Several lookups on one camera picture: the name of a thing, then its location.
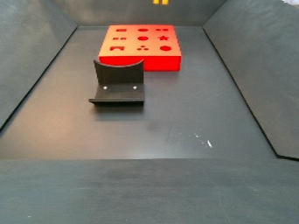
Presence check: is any red shape-sorter block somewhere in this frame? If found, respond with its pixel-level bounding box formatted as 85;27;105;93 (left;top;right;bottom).
98;24;183;72

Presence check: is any yellow object at top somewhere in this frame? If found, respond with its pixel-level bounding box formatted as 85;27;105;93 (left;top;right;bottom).
154;0;170;5

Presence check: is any black curved holder stand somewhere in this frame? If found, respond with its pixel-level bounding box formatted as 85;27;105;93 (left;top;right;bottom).
89;60;146;105

